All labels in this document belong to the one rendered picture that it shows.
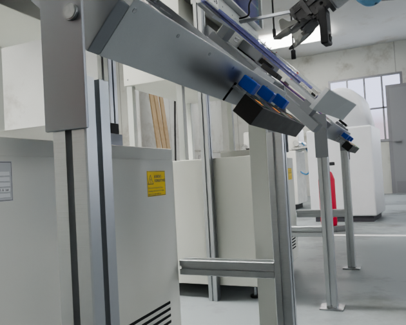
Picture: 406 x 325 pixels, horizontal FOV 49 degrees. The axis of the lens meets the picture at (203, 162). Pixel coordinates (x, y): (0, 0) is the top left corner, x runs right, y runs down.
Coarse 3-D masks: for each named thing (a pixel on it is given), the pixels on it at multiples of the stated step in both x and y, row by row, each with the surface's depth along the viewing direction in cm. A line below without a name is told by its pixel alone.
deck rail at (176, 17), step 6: (162, 6) 120; (168, 12) 119; (174, 12) 119; (174, 18) 119; (180, 18) 118; (180, 24) 118; (186, 24) 117; (192, 30) 116; (198, 30) 116; (198, 36) 116; (204, 36) 115; (210, 42) 114; (222, 48) 114; (228, 54) 112
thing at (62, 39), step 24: (48, 0) 42; (72, 0) 41; (48, 24) 42; (72, 24) 41; (48, 48) 42; (72, 48) 41; (48, 72) 42; (72, 72) 41; (48, 96) 42; (72, 96) 41; (48, 120) 42; (72, 120) 41; (120, 144) 108; (288, 144) 112; (192, 264) 118; (216, 264) 115; (240, 264) 113; (264, 264) 110
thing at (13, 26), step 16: (0, 0) 112; (16, 0) 116; (0, 16) 119; (16, 16) 120; (32, 16) 121; (0, 32) 132; (16, 32) 133; (32, 32) 133; (0, 48) 145; (0, 64) 145; (0, 80) 144; (0, 96) 144; (0, 112) 144; (0, 128) 143
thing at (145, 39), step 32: (128, 0) 46; (128, 32) 49; (160, 32) 53; (192, 32) 60; (128, 64) 52; (160, 64) 58; (192, 64) 64; (224, 64) 71; (224, 96) 80; (256, 96) 92
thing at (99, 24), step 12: (36, 0) 49; (84, 0) 46; (96, 0) 45; (108, 0) 45; (120, 0) 44; (84, 12) 46; (96, 12) 45; (108, 12) 45; (120, 12) 46; (84, 24) 46; (96, 24) 45; (108, 24) 45; (96, 36) 45; (108, 36) 47; (96, 48) 47
